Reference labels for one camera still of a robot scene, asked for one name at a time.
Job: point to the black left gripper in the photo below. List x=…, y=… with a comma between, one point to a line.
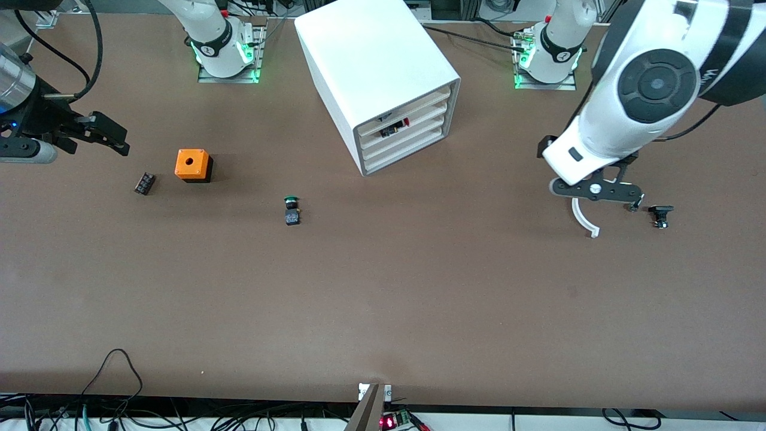
x=542, y=147

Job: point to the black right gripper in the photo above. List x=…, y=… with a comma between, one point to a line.
x=43, y=118

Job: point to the red push button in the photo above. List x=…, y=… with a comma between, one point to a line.
x=396, y=127

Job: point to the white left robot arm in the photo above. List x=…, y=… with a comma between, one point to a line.
x=610, y=120

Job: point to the green push button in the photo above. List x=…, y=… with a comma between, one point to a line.
x=292, y=216

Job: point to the small black terminal block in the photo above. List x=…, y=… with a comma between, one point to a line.
x=144, y=183

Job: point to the white curved plastic part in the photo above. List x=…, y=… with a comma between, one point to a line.
x=583, y=220

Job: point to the orange box with hole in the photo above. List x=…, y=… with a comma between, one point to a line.
x=200, y=169

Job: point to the small metal part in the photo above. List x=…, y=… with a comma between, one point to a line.
x=634, y=208

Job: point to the small black plastic part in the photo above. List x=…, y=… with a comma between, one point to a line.
x=660, y=211

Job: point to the circuit board with red light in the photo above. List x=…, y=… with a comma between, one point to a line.
x=389, y=422

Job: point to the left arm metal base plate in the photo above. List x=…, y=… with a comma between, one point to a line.
x=544, y=87

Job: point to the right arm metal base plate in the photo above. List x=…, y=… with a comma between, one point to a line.
x=227, y=79

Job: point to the aluminium corner post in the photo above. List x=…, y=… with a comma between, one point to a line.
x=48, y=21

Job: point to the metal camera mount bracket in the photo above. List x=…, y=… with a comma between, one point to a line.
x=368, y=413

